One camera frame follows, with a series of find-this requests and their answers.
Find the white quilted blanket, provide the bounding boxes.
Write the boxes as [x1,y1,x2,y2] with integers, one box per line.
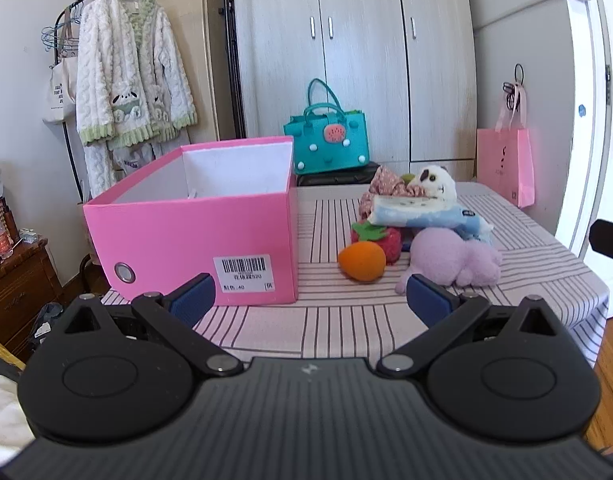
[0,372,37,466]

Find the white brown plush dog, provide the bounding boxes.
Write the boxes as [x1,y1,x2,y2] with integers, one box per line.
[411,165,458,206]

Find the bunch of hair ties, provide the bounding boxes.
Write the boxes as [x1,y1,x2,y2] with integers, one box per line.
[503,64,527,111]

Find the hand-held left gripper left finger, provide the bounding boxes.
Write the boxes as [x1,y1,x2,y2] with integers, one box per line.
[61,272,244,378]

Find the bunch of wire hangers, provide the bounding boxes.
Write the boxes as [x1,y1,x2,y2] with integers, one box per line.
[40,2,82,58]

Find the grey printed garment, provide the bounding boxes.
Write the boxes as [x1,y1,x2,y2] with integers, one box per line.
[111,142,162,181]

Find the white tote bag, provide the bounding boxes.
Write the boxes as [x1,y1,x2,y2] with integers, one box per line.
[42,57,80,125]

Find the black suitcase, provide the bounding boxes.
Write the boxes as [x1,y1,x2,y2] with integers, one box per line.
[296,160,382,187]

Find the white wardrobe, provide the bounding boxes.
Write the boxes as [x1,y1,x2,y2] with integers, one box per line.
[226,0,479,181]

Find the white door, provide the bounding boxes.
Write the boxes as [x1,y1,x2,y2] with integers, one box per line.
[556,0,613,261]

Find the brown wire basket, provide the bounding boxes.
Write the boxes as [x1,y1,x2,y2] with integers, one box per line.
[0,195,22,246]

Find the soft tissue pack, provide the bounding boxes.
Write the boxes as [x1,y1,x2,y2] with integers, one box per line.
[369,194,494,248]

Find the dark cloth bundle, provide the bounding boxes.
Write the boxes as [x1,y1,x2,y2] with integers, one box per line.
[29,302,64,356]

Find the orange fruit plush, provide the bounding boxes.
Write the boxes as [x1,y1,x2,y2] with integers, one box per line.
[337,241,387,281]

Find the black folding frame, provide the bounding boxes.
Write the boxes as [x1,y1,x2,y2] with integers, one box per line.
[220,0,248,139]

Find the teal felt handbag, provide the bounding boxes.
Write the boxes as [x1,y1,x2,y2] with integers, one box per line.
[284,78,370,175]

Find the brown wooden nightstand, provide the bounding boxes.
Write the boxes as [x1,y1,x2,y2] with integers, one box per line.
[0,237,62,361]

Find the pink storage box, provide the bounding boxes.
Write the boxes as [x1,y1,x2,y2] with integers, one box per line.
[83,136,300,307]

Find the striped tablecloth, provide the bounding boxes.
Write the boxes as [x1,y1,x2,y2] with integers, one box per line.
[99,182,611,366]

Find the red strawberry plush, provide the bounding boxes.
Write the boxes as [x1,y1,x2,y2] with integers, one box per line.
[350,221,404,266]

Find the pink paper bag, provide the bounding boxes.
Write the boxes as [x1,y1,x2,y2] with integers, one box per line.
[476,82,535,209]

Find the white green knit cardigan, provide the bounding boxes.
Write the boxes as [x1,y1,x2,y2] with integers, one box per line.
[75,0,198,198]

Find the purple plush toy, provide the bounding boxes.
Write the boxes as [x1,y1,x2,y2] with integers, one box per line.
[395,227,503,295]

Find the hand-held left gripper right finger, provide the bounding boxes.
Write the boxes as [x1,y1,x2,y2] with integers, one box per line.
[376,274,572,380]

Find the pink floral cloth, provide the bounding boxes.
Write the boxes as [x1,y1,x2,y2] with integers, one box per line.
[359,165,427,218]

